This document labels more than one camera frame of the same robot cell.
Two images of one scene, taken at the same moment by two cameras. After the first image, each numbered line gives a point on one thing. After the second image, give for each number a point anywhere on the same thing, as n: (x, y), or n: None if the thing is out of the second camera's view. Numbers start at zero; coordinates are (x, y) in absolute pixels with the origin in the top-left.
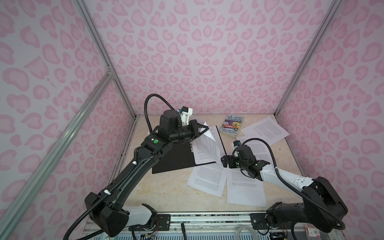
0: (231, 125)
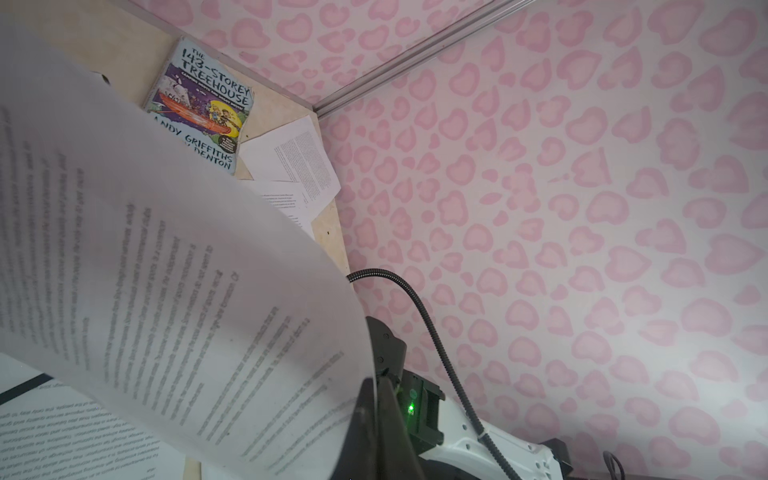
0: (203, 103)
